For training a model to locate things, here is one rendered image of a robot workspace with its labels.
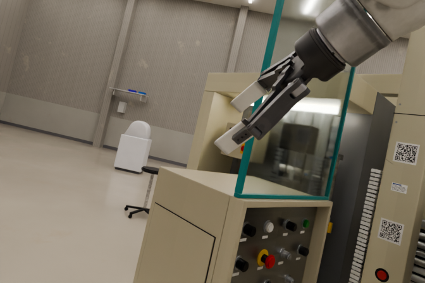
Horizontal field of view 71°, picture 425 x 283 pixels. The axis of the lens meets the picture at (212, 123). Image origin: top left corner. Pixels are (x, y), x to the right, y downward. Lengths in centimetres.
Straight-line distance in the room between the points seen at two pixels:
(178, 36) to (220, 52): 186
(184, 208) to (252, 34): 1158
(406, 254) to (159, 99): 1132
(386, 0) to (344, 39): 6
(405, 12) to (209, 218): 68
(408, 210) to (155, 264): 89
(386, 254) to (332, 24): 103
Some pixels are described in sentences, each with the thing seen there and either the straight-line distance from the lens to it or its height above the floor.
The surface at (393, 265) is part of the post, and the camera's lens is 133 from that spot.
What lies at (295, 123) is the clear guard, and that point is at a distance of 97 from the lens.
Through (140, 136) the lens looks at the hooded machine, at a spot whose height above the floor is 100.
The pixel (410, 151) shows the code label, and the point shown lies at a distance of 130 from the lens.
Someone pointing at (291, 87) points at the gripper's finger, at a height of 150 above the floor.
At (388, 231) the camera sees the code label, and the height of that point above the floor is 122.
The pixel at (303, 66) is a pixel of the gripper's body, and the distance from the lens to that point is 44.
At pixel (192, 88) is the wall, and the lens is 1192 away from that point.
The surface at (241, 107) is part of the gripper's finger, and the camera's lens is 59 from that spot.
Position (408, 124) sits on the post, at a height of 162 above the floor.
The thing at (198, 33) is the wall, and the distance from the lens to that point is 1247.
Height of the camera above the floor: 141
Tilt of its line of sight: 2 degrees up
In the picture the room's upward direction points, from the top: 13 degrees clockwise
